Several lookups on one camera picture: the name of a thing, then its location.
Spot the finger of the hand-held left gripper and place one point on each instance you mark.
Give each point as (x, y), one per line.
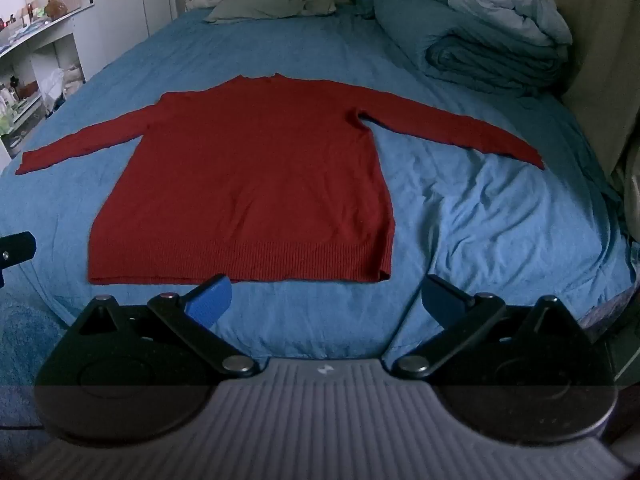
(16, 249)

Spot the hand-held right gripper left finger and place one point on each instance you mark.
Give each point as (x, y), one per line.
(212, 304)

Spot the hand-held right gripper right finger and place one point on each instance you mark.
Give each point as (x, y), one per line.
(442, 302)

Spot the red knit sweater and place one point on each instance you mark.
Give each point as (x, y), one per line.
(245, 185)

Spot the blue bed sheet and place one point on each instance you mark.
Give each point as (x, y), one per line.
(480, 230)

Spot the blue fluffy rug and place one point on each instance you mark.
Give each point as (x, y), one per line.
(25, 355)

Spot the white shelf unit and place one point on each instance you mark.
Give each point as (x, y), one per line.
(35, 55)

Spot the folded teal duvet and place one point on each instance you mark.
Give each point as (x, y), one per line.
(465, 45)

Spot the beige curtain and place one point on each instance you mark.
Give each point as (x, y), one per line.
(600, 45)

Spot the light blue bundled duvet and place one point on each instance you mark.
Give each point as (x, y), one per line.
(510, 5)

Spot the grey-green pillow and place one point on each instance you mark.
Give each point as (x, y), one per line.
(270, 4)

